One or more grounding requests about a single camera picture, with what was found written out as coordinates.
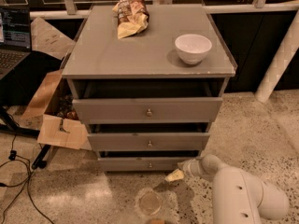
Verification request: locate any grey top drawer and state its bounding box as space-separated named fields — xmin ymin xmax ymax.
xmin=73 ymin=79 xmax=222 ymax=124

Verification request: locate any round glass floor plate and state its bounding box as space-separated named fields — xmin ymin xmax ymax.
xmin=135 ymin=189 xmax=163 ymax=216

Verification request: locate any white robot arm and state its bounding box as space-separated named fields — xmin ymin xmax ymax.
xmin=165 ymin=155 xmax=290 ymax=224

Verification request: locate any grey middle drawer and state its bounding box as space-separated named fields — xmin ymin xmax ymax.
xmin=88 ymin=123 xmax=209 ymax=151

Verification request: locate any white railing bar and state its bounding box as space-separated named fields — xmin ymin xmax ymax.
xmin=29 ymin=1 xmax=299 ymax=21

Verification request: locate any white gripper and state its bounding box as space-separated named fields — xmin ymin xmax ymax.
xmin=164 ymin=159 xmax=206 ymax=182

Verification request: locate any black floor cable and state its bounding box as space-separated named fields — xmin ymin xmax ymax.
xmin=0 ymin=114 xmax=55 ymax=224

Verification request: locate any white diagonal pipe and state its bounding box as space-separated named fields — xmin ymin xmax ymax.
xmin=255 ymin=10 xmax=299 ymax=103

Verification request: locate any yellow brown chip bag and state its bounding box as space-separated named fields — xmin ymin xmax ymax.
xmin=112 ymin=0 xmax=150 ymax=39

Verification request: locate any black desk stand leg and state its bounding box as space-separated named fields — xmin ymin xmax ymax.
xmin=0 ymin=106 xmax=50 ymax=170

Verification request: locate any grey drawer cabinet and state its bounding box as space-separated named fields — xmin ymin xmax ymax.
xmin=61 ymin=4 xmax=238 ymax=161

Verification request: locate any open black laptop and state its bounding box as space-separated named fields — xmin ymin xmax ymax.
xmin=0 ymin=6 xmax=32 ymax=79

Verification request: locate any grey drawer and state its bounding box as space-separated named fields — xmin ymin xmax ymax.
xmin=88 ymin=123 xmax=209 ymax=151
xmin=73 ymin=79 xmax=222 ymax=124
xmin=97 ymin=151 xmax=200 ymax=173

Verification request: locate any open cardboard box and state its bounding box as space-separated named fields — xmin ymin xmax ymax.
xmin=21 ymin=70 xmax=92 ymax=150

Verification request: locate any grey bottom drawer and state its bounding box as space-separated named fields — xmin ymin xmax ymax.
xmin=97 ymin=151 xmax=200 ymax=173

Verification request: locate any white ceramic bowl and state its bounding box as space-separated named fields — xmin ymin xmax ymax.
xmin=175 ymin=34 xmax=212 ymax=65

